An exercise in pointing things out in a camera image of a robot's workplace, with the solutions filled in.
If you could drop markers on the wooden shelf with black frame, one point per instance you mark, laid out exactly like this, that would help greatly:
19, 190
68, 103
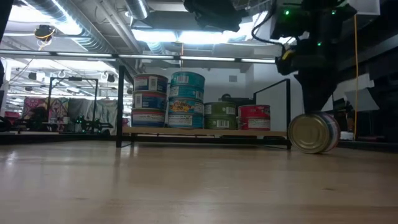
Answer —
202, 131

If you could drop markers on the long ceiling light bar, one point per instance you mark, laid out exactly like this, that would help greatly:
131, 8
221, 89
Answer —
77, 54

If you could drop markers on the grey hanging cloth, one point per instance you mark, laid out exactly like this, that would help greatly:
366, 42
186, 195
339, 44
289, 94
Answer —
105, 109

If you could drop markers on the grey angled panel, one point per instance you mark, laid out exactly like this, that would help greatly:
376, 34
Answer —
367, 101

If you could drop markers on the black metal rig frame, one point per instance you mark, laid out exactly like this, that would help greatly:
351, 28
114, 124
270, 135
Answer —
62, 138

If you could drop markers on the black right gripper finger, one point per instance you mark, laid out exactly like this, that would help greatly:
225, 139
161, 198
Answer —
315, 93

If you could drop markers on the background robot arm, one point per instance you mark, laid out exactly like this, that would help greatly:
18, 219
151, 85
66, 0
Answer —
93, 125

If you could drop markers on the grey wall vent grille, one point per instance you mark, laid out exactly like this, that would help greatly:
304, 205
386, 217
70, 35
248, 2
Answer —
233, 78

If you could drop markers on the colourful patterned cloth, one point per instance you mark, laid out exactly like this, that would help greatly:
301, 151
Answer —
59, 107

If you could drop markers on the narrow silver ventilation duct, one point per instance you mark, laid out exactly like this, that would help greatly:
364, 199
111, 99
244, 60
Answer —
136, 9

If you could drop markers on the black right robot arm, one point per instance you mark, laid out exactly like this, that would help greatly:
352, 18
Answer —
311, 18

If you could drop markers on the bright ceiling light panel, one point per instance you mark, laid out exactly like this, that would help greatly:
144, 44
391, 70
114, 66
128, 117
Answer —
161, 35

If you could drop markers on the person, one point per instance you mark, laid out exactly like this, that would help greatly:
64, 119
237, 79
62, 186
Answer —
38, 114

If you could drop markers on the wide ribbed ventilation duct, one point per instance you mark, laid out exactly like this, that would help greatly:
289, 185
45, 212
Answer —
90, 37

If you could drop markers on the black background frame stand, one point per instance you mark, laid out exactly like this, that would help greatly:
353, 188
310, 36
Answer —
49, 102

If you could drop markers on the black background machine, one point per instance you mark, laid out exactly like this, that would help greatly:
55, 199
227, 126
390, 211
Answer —
242, 101

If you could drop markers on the white standing panel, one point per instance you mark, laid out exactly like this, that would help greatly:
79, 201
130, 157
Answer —
4, 93

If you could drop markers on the white ceiling box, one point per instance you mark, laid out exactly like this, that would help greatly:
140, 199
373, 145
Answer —
368, 7

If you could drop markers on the red albacore tuna can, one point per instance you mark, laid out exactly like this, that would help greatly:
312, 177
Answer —
254, 124
254, 111

